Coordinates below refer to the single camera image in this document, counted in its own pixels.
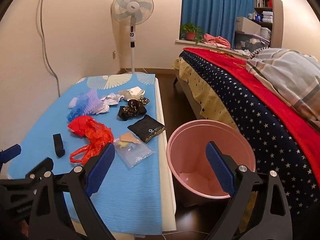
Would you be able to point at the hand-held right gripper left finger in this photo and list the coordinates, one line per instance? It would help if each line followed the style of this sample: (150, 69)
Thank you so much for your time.
(100, 170)

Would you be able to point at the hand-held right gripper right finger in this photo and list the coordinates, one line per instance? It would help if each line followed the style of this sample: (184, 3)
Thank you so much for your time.
(220, 170)

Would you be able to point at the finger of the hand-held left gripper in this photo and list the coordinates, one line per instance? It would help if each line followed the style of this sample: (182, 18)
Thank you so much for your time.
(10, 153)
(42, 165)

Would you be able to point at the pink trash bin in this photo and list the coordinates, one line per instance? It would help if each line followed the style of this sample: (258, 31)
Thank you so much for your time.
(190, 142)

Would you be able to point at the black gold patterned wrapper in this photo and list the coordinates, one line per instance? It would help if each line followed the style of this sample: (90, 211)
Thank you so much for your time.
(132, 109)

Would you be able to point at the purple foam net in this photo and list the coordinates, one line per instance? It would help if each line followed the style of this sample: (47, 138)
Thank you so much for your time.
(91, 100)

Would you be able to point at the clear plastic bag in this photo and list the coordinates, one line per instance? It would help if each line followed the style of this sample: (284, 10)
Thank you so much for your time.
(132, 152)

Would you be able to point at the red plastic bag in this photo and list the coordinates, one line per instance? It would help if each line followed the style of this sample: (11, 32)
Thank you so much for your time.
(92, 132)

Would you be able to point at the white table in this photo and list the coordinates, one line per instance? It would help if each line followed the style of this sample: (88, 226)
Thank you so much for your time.
(166, 192)

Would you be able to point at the navy star blanket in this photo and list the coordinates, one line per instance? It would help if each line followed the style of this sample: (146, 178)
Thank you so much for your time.
(250, 120)

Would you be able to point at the crumpled white paper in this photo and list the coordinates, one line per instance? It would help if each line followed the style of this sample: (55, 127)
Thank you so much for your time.
(102, 109)

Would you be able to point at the blue plastic wrap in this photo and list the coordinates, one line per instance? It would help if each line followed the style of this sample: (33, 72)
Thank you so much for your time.
(75, 112)

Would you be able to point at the black flat packet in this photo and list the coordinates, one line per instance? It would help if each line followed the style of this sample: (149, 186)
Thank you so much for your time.
(147, 128)

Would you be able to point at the crumpled printed paper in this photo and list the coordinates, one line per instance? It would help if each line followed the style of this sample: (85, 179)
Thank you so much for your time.
(111, 98)

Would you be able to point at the crumpled white packet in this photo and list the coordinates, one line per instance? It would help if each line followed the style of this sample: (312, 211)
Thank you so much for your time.
(132, 92)

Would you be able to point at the yellow star bed sheet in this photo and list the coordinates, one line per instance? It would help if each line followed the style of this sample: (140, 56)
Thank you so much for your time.
(197, 85)

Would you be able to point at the red blanket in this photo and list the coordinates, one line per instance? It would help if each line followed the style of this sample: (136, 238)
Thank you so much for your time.
(250, 67)

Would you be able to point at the striped grey duvet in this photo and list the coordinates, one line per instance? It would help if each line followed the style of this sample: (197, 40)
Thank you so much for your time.
(287, 75)

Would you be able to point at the black white striped cloth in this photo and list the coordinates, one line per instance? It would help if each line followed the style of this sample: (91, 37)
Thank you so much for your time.
(257, 51)

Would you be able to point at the pink folded clothes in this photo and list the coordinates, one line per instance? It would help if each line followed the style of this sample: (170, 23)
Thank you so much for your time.
(216, 40)

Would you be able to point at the clear plastic storage box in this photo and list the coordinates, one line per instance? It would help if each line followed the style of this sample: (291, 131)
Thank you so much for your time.
(250, 41)

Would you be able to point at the white windowsill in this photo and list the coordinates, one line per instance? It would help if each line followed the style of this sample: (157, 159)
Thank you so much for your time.
(181, 41)

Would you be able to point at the potted green plant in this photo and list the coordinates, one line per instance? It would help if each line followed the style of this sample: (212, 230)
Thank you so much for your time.
(191, 31)

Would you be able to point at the beige cardboard box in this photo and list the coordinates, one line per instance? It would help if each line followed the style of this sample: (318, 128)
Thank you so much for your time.
(246, 25)

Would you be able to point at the blue curtain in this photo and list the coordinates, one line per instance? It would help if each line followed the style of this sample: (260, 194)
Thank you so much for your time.
(212, 10)

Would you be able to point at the wooden bookshelf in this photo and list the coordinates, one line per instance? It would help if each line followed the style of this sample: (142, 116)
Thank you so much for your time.
(263, 10)

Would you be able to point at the white standing fan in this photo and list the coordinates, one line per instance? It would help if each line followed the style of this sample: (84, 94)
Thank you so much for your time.
(132, 5)

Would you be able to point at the white wall outlet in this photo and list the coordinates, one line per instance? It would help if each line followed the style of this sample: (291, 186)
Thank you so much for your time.
(114, 54)

